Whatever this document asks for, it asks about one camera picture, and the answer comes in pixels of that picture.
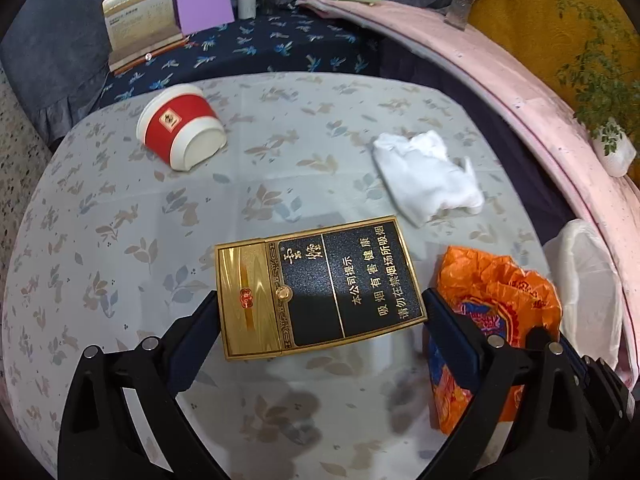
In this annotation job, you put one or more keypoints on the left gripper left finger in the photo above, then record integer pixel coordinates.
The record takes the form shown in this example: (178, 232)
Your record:
(98, 439)

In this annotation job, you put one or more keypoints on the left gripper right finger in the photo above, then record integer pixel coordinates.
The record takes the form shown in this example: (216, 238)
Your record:
(489, 368)

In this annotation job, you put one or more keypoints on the black gold cigarette box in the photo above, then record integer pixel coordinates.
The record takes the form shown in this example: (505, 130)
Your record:
(315, 289)

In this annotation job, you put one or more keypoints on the white cotton glove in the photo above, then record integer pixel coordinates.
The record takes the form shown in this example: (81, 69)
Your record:
(421, 178)

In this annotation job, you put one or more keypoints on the red paper cup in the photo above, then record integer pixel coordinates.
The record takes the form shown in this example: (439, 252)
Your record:
(181, 128)

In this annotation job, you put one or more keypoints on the trash bin with white liner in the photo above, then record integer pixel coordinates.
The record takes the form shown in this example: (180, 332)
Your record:
(590, 291)

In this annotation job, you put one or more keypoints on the pink dotted sheet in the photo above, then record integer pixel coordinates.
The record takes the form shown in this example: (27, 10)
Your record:
(535, 113)

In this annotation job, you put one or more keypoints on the speckled beige fabric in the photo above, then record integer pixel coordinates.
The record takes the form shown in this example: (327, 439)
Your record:
(23, 157)

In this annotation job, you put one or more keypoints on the green plant in white pot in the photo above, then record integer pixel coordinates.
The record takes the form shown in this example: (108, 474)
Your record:
(604, 76)

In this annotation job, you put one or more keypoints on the blue grey blanket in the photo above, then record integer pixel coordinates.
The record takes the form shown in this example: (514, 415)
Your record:
(54, 54)

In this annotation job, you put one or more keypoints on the mustard yellow curtain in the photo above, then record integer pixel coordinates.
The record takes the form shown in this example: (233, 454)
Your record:
(533, 32)

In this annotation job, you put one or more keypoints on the navy floral cloth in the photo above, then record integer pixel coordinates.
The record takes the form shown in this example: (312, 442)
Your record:
(290, 40)

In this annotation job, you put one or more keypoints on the purple card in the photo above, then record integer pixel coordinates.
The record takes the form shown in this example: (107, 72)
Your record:
(198, 15)

